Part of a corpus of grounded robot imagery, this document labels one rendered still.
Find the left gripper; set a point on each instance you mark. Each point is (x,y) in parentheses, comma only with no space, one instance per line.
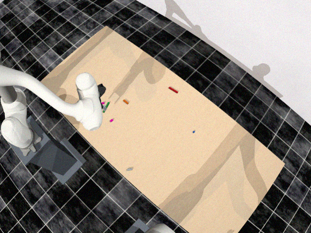
(101,91)

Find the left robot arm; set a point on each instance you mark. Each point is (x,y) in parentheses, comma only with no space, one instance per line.
(16,129)

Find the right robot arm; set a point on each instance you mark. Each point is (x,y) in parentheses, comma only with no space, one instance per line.
(160,228)

